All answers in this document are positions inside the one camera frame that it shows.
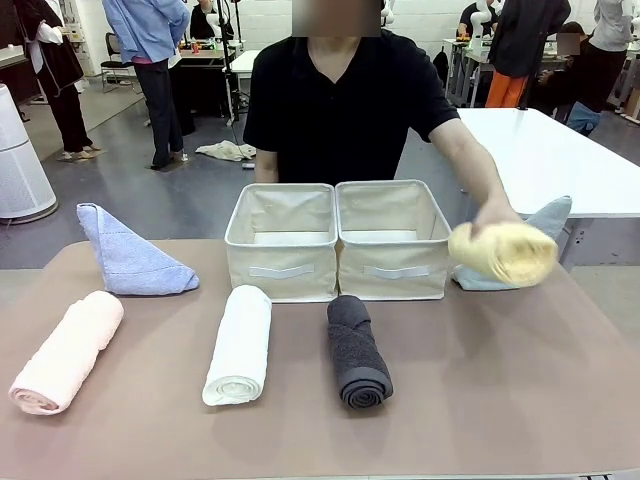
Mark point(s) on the white table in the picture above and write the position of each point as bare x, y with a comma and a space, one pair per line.
550, 160

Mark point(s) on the bystander in grey top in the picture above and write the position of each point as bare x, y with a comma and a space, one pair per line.
612, 50

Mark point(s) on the bystander in orange trousers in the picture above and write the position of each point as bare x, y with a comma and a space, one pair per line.
520, 45

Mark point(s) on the person in black polo shirt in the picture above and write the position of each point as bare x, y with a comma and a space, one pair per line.
345, 110

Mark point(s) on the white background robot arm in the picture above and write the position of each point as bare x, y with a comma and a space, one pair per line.
485, 17

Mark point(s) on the seated bystander in black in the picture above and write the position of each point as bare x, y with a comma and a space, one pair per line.
565, 75

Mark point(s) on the person's left hand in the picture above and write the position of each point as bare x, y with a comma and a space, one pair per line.
497, 212

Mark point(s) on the beige fabric storage bin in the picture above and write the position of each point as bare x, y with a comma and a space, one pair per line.
395, 270
280, 270

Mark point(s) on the beige cloth on floor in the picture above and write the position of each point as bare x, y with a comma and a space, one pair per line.
225, 150

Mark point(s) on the pink towel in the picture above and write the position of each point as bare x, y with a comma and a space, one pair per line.
70, 350

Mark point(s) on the white towel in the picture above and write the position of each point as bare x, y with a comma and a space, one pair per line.
240, 345

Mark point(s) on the white air purifier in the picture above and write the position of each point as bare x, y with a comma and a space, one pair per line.
20, 165

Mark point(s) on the person's left forearm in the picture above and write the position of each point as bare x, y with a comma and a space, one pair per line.
465, 160

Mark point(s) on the bystander in blue shirt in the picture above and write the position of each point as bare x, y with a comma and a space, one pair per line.
150, 45

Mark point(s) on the black office chair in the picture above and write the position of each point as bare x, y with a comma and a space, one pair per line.
117, 67

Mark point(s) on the bystander in black white outfit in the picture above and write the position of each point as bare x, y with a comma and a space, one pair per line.
60, 65

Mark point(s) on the black tripod stand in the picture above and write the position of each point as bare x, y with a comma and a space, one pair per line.
231, 75

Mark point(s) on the black backpack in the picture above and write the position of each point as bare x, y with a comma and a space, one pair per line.
440, 65

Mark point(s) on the light blue triangle-folded towel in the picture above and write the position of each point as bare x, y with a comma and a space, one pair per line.
550, 220

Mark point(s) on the lavender triangle-folded towel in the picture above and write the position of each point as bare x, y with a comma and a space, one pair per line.
130, 260

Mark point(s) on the yellow towel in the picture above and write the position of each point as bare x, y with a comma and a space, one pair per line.
505, 255

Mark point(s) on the dark grey rolled towel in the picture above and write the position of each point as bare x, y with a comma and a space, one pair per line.
357, 350

